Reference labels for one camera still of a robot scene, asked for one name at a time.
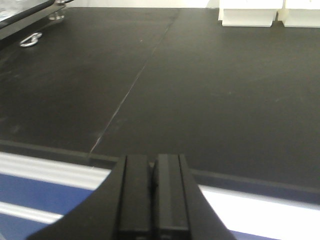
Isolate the white box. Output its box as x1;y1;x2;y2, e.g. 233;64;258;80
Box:
281;0;320;28
218;0;284;28

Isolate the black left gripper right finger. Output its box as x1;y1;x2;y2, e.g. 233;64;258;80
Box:
152;154;235;240

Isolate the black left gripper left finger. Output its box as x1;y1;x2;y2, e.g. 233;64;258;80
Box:
27;155;153;240

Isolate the black equipment on steel feet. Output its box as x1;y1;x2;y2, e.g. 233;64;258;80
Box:
0;0;67;40

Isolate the silver metal ring hook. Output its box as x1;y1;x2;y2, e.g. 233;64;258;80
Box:
19;32;43;48

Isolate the white box left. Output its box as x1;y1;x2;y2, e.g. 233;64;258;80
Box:
218;0;284;28

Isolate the white box right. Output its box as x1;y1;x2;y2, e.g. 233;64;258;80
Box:
281;0;320;28

